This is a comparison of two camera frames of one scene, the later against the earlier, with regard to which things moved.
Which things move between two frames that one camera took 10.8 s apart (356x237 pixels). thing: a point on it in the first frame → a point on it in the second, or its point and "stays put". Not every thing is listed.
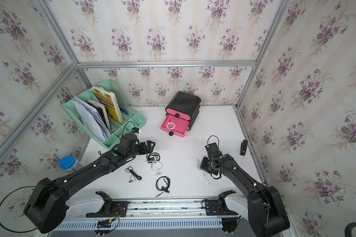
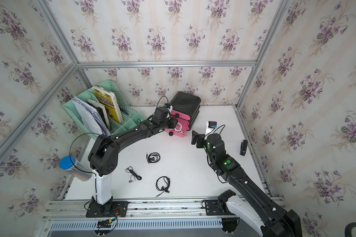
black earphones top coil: [153, 157] stays put
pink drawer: [176, 126] stays put
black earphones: [130, 170] stays put
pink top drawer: [178, 114] stays put
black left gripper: [144, 151] → [173, 124]
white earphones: [156, 166] → [178, 128]
